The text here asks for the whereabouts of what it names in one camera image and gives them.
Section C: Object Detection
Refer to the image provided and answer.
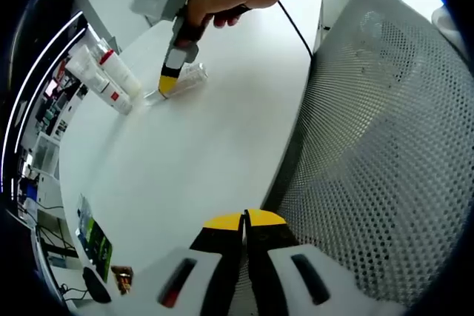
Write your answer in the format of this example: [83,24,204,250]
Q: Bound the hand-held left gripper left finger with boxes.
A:
[70,211,246,316]

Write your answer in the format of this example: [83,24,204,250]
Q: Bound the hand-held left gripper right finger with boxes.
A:
[244,208,409,316]

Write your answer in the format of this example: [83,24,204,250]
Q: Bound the white skincare bottle red collar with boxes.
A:
[98,40,142,97]

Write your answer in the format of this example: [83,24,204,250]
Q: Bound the white skincare tube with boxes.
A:
[64,44,112,97]

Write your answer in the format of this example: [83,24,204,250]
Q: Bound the green black foil pouch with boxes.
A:
[76,193,113,283]

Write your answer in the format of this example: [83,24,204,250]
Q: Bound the white storage cabinet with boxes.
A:
[31,134,60,180]

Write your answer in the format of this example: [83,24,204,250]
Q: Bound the gold foil packet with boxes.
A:
[110,264,134,297]

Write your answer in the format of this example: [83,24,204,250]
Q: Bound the black computer mouse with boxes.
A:
[81,266,112,304]

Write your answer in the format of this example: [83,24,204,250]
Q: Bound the grey perforated office chair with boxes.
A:
[261,0,474,309]

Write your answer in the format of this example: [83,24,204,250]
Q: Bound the black cable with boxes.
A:
[276,0,316,60]

